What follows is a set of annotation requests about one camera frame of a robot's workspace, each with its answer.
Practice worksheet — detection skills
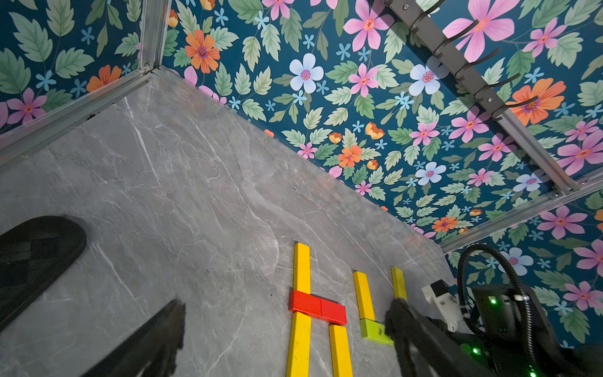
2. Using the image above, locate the yellow block of h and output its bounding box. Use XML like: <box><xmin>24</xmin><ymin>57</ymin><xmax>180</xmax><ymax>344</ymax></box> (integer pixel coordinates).
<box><xmin>293</xmin><ymin>243</ymin><xmax>311</xmax><ymax>295</ymax></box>

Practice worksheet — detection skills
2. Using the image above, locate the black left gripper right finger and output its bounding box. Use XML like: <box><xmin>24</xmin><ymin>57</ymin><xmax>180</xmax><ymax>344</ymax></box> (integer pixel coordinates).
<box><xmin>385</xmin><ymin>298</ymin><xmax>493</xmax><ymax>376</ymax></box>

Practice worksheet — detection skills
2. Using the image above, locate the lime green block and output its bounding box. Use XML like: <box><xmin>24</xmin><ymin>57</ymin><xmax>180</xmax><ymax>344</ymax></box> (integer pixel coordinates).
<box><xmin>361</xmin><ymin>319</ymin><xmax>394</xmax><ymax>346</ymax></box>

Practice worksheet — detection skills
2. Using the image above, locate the aluminium corner frame post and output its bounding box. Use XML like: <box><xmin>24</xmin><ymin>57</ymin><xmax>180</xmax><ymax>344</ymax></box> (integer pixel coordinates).
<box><xmin>138</xmin><ymin>0</ymin><xmax>172</xmax><ymax>74</ymax></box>

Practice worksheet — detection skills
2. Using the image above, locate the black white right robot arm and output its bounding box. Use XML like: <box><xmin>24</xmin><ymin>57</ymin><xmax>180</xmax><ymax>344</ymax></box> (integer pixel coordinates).
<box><xmin>447</xmin><ymin>244</ymin><xmax>602</xmax><ymax>376</ymax></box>

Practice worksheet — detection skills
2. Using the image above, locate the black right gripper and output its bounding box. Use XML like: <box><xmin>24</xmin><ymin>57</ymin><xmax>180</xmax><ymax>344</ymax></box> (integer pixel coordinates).
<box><xmin>449</xmin><ymin>332</ymin><xmax>532</xmax><ymax>376</ymax></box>

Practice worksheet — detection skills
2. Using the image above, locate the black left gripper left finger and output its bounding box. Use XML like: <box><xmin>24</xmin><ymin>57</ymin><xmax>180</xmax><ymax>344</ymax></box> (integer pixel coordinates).
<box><xmin>83</xmin><ymin>298</ymin><xmax>186</xmax><ymax>377</ymax></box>

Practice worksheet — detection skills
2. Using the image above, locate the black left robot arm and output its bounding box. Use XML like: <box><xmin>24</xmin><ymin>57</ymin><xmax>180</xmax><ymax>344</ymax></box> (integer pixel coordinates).
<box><xmin>1</xmin><ymin>216</ymin><xmax>491</xmax><ymax>376</ymax></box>

